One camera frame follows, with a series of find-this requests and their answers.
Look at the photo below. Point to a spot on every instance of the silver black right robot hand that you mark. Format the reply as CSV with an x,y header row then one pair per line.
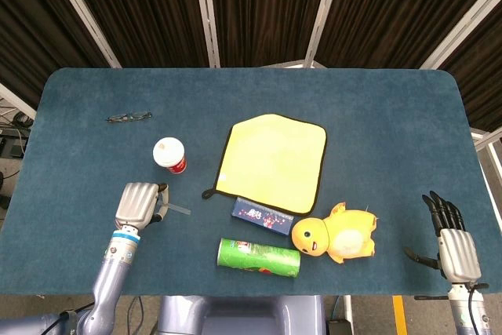
x,y
459,252

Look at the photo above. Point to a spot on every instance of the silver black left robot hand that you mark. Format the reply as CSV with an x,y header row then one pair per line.
x,y
135,203

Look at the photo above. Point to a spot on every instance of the clear plastic straw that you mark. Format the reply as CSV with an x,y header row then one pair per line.
x,y
180,208

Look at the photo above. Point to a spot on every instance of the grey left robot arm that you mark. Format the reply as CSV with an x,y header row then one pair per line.
x,y
113,268

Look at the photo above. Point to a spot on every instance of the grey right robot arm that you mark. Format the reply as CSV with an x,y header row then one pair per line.
x,y
460,311

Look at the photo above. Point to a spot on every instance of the red paper cup white lid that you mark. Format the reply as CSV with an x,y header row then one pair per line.
x,y
168,151

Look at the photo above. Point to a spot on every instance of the yellow plush dinosaur toy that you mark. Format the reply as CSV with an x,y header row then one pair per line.
x,y
345,233

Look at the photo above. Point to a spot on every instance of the white table leg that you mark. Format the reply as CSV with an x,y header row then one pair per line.
x,y
348,307

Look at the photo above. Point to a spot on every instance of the dark blue printed box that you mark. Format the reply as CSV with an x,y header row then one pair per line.
x,y
259,219

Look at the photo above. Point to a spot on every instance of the green chips can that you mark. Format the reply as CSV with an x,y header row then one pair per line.
x,y
259,256

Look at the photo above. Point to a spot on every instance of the blue felt table cover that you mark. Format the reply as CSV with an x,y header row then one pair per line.
x,y
392,135

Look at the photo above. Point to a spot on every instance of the black floor power box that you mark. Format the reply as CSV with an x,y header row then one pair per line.
x,y
339,329

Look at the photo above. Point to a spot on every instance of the yellow cloth with black trim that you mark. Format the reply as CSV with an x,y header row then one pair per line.
x,y
274,162

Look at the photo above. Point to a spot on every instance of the grey robot torso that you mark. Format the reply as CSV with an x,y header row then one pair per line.
x,y
243,311

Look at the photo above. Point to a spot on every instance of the black frame eyeglasses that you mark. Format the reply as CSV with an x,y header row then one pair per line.
x,y
117,118

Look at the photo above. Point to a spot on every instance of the white partition frame post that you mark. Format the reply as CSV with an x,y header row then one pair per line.
x,y
82,13
488,139
321,17
463,25
206,17
17,101

